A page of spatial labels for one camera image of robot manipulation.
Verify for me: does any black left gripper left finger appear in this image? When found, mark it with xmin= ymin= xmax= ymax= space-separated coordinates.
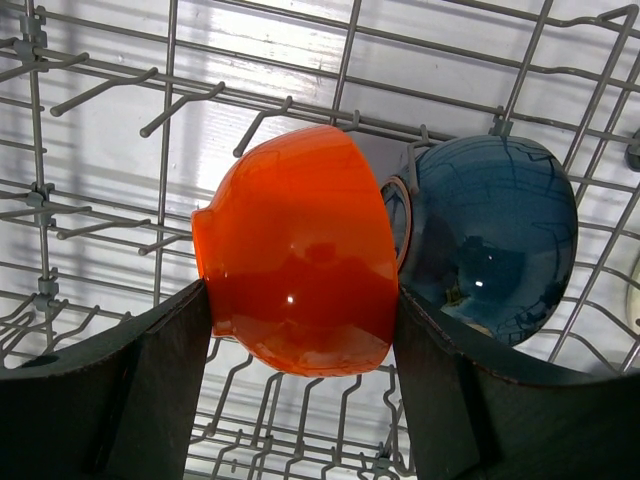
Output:
xmin=1 ymin=280 xmax=211 ymax=479

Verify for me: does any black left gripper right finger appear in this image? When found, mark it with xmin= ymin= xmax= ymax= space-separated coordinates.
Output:
xmin=394 ymin=292 xmax=639 ymax=479

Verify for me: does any dark blue beige bowl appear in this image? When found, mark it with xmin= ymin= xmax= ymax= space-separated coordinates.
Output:
xmin=381 ymin=135 xmax=578 ymax=346

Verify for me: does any orange bowl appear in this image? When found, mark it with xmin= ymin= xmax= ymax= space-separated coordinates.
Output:
xmin=191 ymin=125 xmax=399 ymax=377

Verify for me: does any cream green round plate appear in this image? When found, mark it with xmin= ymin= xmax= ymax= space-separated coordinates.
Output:
xmin=622 ymin=258 xmax=640 ymax=373

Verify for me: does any grey wire dish rack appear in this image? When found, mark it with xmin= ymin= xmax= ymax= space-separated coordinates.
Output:
xmin=0 ymin=0 xmax=640 ymax=480

